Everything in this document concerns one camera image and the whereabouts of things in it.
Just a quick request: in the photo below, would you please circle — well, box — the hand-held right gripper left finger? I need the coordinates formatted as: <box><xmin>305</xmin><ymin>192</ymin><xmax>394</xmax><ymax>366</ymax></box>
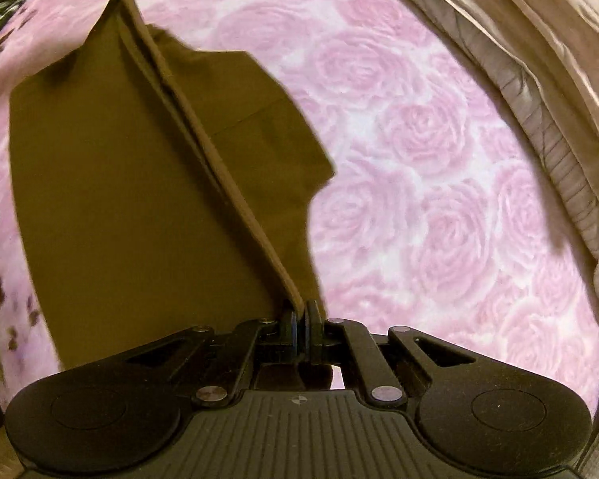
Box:
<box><xmin>122</xmin><ymin>302</ymin><xmax>299</xmax><ymax>406</ymax></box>

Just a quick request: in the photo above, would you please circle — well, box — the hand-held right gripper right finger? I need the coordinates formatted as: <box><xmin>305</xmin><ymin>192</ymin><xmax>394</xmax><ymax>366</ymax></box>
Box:
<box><xmin>303</xmin><ymin>299</ymin><xmax>480</xmax><ymax>404</ymax></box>

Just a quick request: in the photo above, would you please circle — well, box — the brown long-sleeve shirt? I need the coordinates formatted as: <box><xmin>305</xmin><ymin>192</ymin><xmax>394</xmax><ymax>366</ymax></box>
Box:
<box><xmin>9</xmin><ymin>0</ymin><xmax>337</xmax><ymax>391</ymax></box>

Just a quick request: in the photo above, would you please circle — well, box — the pink rose-pattern blanket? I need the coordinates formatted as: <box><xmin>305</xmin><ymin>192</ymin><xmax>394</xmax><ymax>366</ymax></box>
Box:
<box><xmin>0</xmin><ymin>0</ymin><xmax>599</xmax><ymax>412</ymax></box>

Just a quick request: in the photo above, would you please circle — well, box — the floral print bed sheet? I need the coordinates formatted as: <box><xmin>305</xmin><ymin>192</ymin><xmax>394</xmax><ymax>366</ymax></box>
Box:
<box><xmin>0</xmin><ymin>0</ymin><xmax>65</xmax><ymax>410</ymax></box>

